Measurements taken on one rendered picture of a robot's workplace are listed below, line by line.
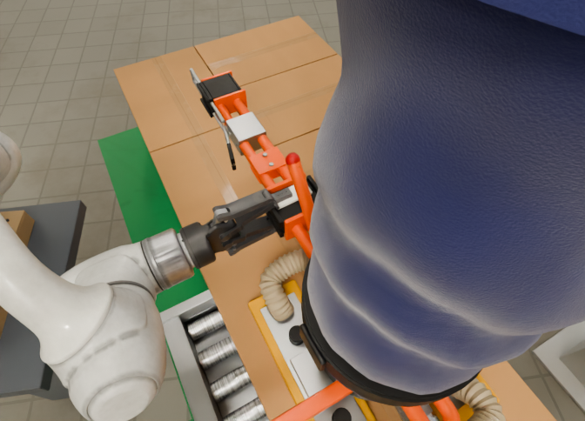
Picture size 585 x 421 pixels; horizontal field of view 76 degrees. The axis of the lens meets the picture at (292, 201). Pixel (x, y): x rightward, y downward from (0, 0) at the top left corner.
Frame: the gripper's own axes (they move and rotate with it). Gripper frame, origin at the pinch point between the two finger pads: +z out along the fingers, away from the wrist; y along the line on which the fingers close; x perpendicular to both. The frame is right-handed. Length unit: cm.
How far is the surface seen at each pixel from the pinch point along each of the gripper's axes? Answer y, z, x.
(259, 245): 12.6, -7.2, -1.4
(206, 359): 52, -29, 2
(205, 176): 53, -6, -59
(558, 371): 108, 87, 58
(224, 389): 52, -28, 11
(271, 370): 12.5, -16.0, 21.3
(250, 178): 53, 8, -50
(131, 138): 107, -28, -153
